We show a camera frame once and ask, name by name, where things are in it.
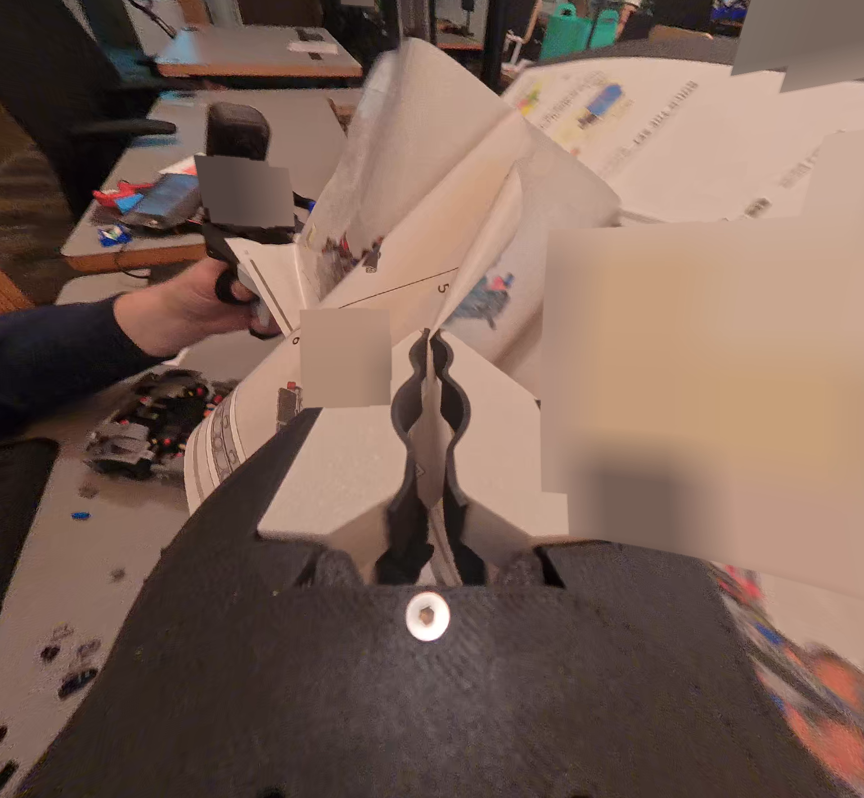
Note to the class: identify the black perforated pad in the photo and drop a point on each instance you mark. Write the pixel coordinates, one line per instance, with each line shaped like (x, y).
(23, 508)

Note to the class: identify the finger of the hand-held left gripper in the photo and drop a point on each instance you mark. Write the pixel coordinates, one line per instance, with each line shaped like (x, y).
(270, 272)

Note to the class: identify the wooden edged desk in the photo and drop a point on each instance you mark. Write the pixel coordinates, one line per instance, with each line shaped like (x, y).
(256, 52)

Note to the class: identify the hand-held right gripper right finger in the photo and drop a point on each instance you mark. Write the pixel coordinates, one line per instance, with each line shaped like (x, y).
(499, 460)

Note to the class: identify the person's left hand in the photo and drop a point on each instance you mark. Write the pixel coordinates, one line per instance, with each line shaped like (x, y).
(175, 312)

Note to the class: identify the scattered small dark lego pieces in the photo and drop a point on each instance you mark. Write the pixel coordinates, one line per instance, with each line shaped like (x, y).
(77, 676)

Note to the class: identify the black pole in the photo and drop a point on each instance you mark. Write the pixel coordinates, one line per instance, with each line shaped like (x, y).
(501, 2)

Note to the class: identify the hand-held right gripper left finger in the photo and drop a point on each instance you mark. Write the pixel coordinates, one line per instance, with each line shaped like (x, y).
(324, 487)

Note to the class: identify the blue and red packets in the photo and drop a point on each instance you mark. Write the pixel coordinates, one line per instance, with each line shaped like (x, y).
(152, 201)

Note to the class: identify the teal storage crate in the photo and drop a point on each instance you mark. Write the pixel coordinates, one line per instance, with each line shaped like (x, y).
(574, 32)

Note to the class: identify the grey lego car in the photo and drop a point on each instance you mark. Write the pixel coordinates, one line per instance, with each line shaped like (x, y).
(155, 420)

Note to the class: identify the lego instruction booklet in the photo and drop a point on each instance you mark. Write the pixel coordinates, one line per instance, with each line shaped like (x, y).
(439, 157)

